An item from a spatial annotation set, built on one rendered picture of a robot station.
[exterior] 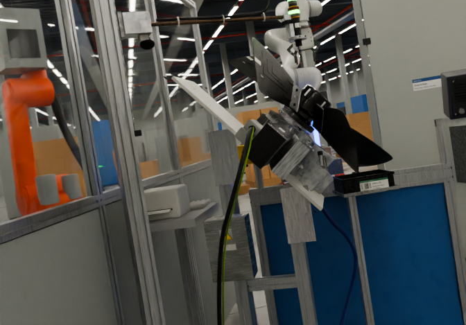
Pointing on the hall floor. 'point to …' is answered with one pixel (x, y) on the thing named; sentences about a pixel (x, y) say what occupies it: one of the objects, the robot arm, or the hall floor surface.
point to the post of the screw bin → (360, 260)
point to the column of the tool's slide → (125, 150)
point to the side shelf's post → (185, 257)
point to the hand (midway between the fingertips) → (305, 60)
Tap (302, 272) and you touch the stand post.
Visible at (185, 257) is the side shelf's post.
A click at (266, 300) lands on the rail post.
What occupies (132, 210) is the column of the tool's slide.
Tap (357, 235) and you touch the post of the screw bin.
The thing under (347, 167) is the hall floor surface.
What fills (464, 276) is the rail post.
